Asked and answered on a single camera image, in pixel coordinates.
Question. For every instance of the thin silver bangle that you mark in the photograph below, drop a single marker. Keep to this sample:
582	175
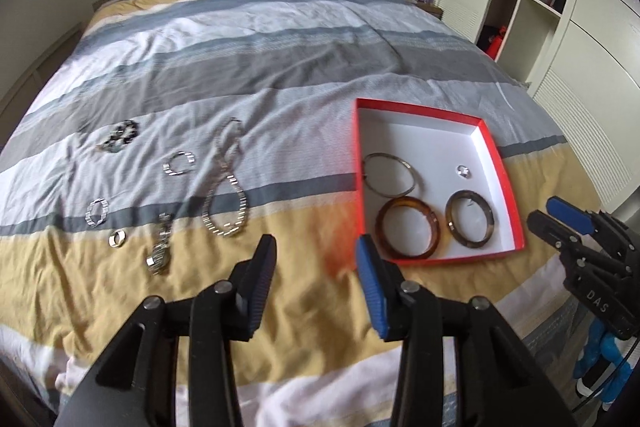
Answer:
371	188

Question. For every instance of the striped duvet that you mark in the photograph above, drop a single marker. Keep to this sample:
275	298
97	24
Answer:
280	57

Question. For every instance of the wall outlet plate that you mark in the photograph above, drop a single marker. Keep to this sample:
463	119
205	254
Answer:
101	3

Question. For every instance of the white wardrobe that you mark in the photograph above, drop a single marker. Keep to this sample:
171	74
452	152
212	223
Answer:
590	72

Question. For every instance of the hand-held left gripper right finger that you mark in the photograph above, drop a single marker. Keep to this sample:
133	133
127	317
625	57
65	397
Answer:
372	287

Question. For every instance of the low white wall cabinet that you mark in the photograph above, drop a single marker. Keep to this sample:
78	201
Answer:
35	67

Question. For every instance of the amber bangle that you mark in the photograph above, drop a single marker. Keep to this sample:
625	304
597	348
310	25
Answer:
385	237

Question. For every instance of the wooden nightstand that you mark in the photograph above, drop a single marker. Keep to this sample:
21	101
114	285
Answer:
432	11

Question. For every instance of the red jewelry box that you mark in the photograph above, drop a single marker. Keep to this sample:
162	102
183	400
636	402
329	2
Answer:
425	132

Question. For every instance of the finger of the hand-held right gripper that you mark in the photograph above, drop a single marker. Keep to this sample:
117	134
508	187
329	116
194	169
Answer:
570	213
547	229

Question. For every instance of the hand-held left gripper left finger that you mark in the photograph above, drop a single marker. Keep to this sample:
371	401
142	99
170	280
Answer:
262	287

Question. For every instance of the red canister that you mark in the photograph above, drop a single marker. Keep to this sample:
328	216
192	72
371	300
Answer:
495	43

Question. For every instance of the dark brown bangle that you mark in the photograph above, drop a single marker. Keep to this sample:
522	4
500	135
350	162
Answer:
450	223

